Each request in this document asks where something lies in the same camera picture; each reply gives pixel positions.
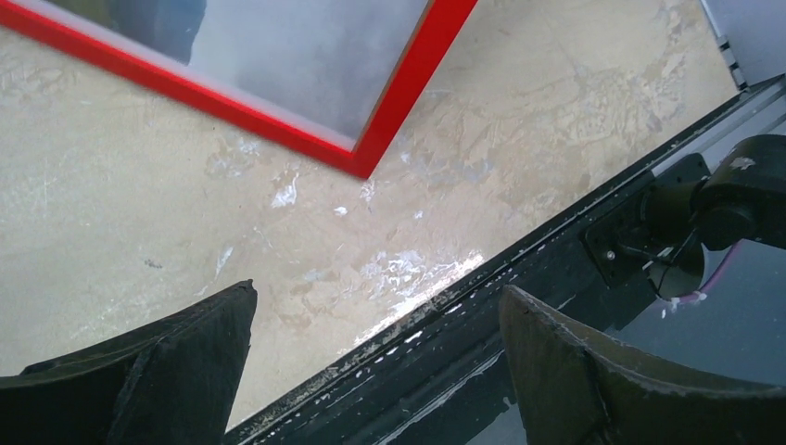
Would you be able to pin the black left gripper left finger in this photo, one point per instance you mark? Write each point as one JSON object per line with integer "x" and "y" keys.
{"x": 172, "y": 381}

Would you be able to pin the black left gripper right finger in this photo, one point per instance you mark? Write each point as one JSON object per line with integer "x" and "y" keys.
{"x": 576, "y": 385}

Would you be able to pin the red wooden picture frame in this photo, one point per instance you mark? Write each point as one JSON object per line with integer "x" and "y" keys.
{"x": 431, "y": 40}

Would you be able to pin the landscape photo print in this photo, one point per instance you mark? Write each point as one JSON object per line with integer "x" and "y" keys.
{"x": 319, "y": 66}

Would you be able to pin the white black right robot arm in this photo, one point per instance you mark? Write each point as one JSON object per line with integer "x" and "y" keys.
{"x": 743, "y": 199}

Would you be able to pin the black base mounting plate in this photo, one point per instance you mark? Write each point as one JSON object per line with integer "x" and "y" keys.
{"x": 440, "y": 375}

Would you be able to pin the aluminium front rail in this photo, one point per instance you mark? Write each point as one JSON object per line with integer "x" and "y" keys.
{"x": 760, "y": 110}

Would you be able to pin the aluminium rail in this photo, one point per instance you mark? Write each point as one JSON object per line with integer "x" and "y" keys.
{"x": 760, "y": 110}
{"x": 724, "y": 47}

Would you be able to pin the aluminium rail right side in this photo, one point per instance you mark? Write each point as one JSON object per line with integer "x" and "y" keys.
{"x": 724, "y": 47}

